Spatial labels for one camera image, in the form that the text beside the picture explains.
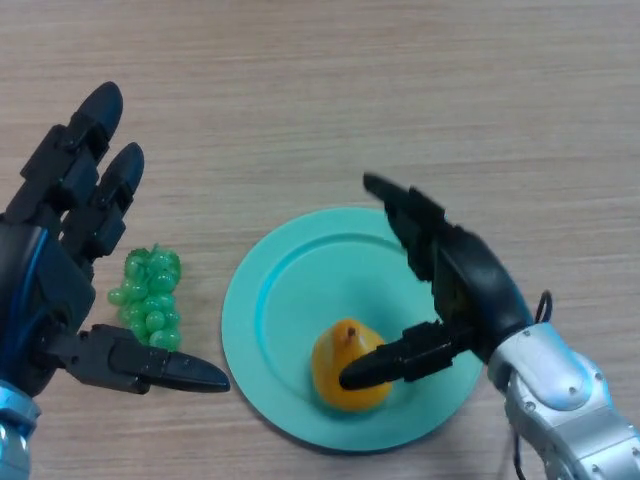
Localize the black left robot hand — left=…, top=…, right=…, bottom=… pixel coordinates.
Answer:
left=0, top=81, right=232, bottom=398

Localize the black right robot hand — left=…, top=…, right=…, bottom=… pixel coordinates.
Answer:
left=338, top=172, right=536, bottom=391

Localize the yellow pear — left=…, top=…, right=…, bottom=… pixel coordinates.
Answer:
left=311, top=318, right=394, bottom=413

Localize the green round plate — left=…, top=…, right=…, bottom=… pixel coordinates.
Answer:
left=221, top=207, right=485, bottom=455

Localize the green grape bunch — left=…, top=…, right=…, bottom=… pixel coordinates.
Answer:
left=107, top=243, right=182, bottom=351

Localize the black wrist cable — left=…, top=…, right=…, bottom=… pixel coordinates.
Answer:
left=513, top=290, right=554, bottom=480

